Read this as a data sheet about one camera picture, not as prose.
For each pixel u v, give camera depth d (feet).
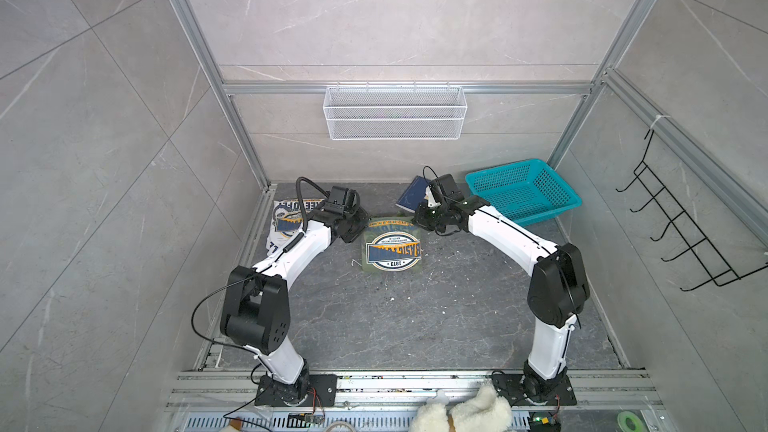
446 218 2.23
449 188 2.30
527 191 3.88
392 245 2.94
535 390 2.12
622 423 2.27
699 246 2.07
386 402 2.39
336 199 2.29
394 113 3.31
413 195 3.76
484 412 2.03
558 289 1.59
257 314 1.48
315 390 2.39
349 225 2.28
